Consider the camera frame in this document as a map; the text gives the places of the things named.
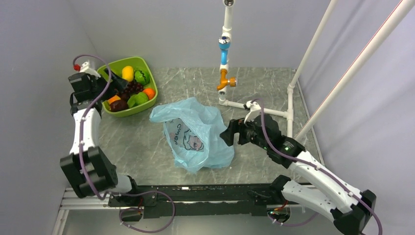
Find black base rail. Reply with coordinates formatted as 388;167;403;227
108;184;289;219

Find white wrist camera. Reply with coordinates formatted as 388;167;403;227
244;99;261;123
73;60;101;77

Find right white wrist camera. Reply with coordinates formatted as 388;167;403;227
244;99;261;123

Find green fake fruit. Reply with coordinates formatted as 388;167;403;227
127;92;149;108

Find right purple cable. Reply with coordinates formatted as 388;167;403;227
251;98;384;235

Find blue printed plastic bag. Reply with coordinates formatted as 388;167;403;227
149;97;234;174

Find yellow fake fruit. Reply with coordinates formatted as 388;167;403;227
121;66;135;82

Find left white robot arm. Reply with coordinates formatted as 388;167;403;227
60;67;141;206

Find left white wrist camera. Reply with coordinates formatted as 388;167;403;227
73;60;101;77

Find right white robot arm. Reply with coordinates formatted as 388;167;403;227
220;115;383;235

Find green plastic tray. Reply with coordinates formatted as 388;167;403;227
102;57;158;118

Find orange fake fruit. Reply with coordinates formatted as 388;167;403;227
142;88;156;100

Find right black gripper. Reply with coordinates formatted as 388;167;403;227
220;113;270;150

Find white pvc pipe frame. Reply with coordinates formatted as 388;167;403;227
216;0;415;141

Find dark red fake grapes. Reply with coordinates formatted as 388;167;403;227
117;80;144;101

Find orange fake mango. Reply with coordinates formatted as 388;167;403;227
107;95;121;105

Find dark red fake fruit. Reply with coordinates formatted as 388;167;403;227
110;99;129;113

